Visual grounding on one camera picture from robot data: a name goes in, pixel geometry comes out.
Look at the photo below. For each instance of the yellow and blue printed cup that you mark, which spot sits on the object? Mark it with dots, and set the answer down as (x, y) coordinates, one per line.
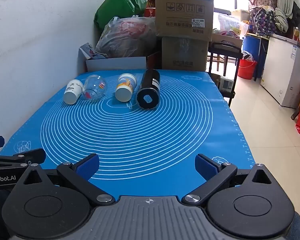
(126, 87)

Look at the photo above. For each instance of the yellow bottle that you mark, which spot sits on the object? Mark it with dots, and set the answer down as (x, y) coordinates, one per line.
(296, 33)

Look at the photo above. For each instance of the blue silicone baking mat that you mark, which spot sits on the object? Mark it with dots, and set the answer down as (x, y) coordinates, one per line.
(140, 130)

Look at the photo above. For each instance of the white printed plastic bag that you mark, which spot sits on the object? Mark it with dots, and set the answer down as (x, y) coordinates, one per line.
(230, 23)

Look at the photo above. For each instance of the clear glass cup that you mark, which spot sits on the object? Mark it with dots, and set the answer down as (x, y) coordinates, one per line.
(95, 87)

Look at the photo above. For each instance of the dark garment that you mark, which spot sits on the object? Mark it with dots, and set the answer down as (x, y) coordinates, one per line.
(296, 17)

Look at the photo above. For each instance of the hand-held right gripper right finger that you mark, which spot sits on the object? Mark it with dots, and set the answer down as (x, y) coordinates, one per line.
(205, 166)

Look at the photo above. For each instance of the small cardboard box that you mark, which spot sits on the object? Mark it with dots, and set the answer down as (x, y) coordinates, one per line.
(182, 55)

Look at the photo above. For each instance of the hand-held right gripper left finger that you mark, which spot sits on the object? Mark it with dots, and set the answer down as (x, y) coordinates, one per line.
(88, 166)

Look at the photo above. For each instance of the black thermos cup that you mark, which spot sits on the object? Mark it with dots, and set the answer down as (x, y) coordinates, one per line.
(150, 85)

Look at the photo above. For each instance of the white chest freezer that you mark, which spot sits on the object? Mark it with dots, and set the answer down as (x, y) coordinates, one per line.
(282, 65)

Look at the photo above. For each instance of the white paper cup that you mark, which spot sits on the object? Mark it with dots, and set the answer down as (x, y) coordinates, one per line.
(73, 92)

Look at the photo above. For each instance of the red bucket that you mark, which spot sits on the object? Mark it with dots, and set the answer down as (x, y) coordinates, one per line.
(247, 68)

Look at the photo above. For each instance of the white box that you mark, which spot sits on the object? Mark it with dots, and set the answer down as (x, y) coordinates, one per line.
(226, 83)

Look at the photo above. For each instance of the dark floral bag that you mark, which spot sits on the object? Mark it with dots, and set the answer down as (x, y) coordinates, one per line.
(262, 22)

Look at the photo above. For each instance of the blue barrel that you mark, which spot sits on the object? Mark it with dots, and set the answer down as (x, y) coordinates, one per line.
(251, 46)

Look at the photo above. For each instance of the clear plastic bag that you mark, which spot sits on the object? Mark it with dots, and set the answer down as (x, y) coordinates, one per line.
(127, 37)

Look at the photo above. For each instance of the green plastic bag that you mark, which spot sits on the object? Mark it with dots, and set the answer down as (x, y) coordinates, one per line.
(120, 5)

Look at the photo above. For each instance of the black utility cart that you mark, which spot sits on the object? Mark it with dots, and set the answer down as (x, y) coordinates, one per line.
(225, 48)

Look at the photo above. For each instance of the grey flat cardboard box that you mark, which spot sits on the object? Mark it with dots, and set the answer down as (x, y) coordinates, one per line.
(115, 63)

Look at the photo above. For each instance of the blue and white carton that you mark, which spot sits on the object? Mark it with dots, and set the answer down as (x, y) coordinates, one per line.
(90, 51)

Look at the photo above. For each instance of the large cardboard box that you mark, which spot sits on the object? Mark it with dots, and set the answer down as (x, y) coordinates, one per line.
(182, 5)

